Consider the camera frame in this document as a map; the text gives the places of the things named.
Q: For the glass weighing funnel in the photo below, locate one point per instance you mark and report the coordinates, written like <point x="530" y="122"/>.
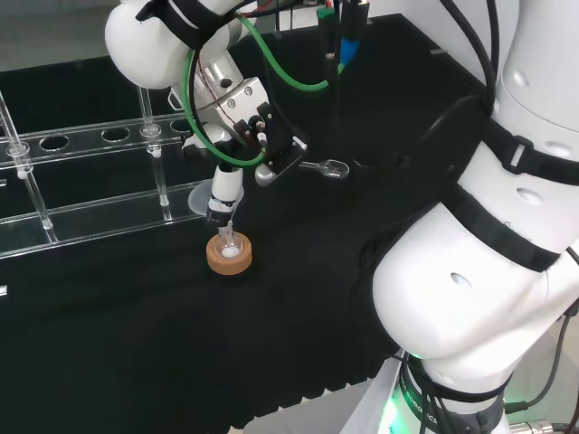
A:
<point x="332" y="167"/>

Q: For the clear funnel stand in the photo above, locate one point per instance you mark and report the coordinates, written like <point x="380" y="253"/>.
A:
<point x="90" y="212"/>

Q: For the silver wrist bracket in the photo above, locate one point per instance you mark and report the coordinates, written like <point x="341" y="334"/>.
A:
<point x="240" y="97"/>

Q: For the round-bottom glass flask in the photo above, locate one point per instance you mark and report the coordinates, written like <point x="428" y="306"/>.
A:
<point x="230" y="252"/>

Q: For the black bench cloth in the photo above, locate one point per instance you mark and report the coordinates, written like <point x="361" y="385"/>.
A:
<point x="135" y="339"/>

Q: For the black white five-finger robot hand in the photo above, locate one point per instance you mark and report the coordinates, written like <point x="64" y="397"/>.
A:
<point x="280" y="144"/>

